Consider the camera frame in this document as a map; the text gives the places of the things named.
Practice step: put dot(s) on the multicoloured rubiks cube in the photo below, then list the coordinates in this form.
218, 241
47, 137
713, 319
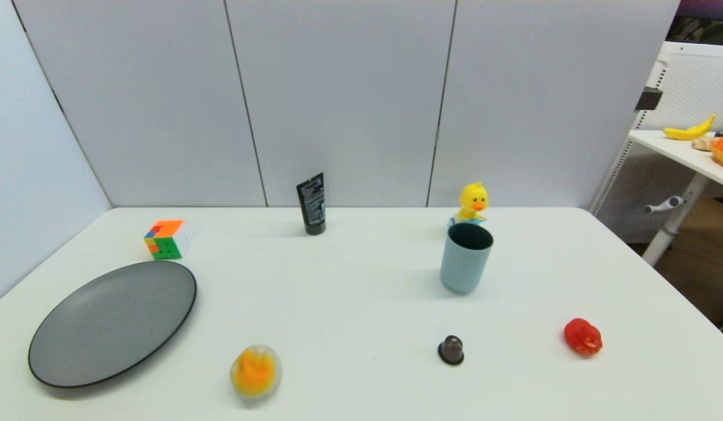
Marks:
167, 238

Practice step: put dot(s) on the black squeeze tube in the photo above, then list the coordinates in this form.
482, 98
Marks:
312, 203

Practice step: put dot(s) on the yellow toy duck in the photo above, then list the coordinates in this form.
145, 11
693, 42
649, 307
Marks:
472, 204

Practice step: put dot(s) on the light blue cup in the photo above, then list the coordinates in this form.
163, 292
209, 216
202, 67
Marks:
465, 257

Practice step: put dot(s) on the brown coffee capsule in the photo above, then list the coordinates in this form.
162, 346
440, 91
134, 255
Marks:
452, 349

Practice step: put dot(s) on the white orange bread bun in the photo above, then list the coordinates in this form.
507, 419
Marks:
255, 371

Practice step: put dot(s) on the red toy tomato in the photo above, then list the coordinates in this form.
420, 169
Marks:
583, 337

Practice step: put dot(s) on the dark grey round plate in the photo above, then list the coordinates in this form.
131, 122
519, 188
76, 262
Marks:
112, 323

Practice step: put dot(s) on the white side table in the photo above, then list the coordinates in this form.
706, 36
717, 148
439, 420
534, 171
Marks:
682, 175

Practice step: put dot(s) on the yellow banana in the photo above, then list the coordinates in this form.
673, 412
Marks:
688, 130

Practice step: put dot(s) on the beige bread piece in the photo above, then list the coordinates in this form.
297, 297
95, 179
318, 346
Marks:
702, 143

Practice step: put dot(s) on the white perforated panel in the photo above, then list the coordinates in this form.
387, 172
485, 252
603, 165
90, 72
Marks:
688, 88

